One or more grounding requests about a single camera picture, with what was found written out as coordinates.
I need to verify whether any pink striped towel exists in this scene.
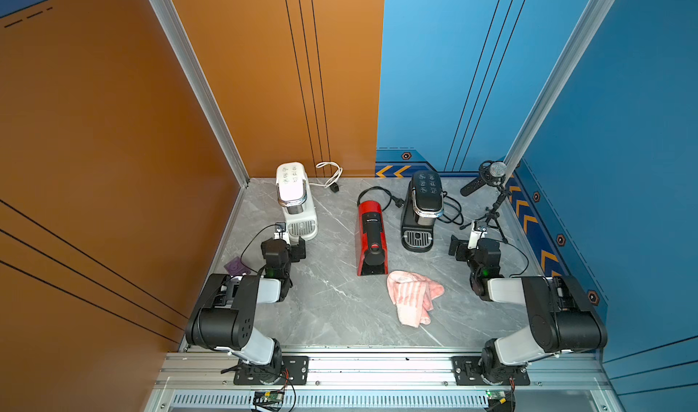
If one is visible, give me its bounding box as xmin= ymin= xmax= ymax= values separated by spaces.
xmin=387 ymin=270 xmax=445 ymax=328

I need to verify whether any black coffee machine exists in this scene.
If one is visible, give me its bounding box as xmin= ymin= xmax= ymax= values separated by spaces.
xmin=401 ymin=170 xmax=444 ymax=253

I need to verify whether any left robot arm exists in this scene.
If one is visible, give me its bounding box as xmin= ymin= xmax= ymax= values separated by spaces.
xmin=185 ymin=238 xmax=306 ymax=385

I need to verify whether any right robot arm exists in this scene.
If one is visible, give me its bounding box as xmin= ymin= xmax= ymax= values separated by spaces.
xmin=448 ymin=236 xmax=608 ymax=385

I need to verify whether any white coffee machine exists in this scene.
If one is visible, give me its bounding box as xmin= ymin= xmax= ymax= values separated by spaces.
xmin=276 ymin=162 xmax=318 ymax=242

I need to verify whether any red Nespresso coffee machine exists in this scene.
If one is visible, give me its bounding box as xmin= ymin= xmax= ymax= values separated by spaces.
xmin=357 ymin=201 xmax=388 ymax=276

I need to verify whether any purple square card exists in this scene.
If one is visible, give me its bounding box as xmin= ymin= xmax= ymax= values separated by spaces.
xmin=224 ymin=257 xmax=252 ymax=277

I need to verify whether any black microphone on tripod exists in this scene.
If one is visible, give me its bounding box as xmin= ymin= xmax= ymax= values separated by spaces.
xmin=459 ymin=159 xmax=514 ymax=244

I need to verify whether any right green circuit board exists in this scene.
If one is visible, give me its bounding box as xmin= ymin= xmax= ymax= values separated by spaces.
xmin=485 ymin=391 xmax=516 ymax=412

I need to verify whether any green circuit board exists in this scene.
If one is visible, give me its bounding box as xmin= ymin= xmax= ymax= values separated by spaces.
xmin=251 ymin=390 xmax=285 ymax=412
xmin=485 ymin=391 xmax=516 ymax=412

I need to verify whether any left green circuit board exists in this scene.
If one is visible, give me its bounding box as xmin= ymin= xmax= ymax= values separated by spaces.
xmin=251 ymin=390 xmax=285 ymax=412

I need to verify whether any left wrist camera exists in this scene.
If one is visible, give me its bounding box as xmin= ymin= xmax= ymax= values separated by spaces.
xmin=273 ymin=221 xmax=291 ymax=244

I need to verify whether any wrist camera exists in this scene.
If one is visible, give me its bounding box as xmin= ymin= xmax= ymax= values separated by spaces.
xmin=468 ymin=221 xmax=487 ymax=250
xmin=273 ymin=221 xmax=291 ymax=244

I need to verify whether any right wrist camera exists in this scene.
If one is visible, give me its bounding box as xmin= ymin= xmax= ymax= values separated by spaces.
xmin=468 ymin=221 xmax=487 ymax=250

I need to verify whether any white power cable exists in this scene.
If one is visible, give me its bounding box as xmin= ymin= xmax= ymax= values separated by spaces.
xmin=309 ymin=160 xmax=345 ymax=194

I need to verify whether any red machine black power cable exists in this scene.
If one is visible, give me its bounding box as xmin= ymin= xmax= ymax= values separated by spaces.
xmin=356 ymin=186 xmax=405 ymax=212

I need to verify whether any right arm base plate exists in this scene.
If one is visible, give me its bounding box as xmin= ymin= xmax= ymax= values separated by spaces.
xmin=451 ymin=355 xmax=531 ymax=387

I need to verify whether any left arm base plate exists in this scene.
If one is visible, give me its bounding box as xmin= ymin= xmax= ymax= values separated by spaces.
xmin=230 ymin=355 xmax=310 ymax=386

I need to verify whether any aluminium front rail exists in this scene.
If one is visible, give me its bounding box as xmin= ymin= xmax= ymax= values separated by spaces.
xmin=145 ymin=347 xmax=623 ymax=411

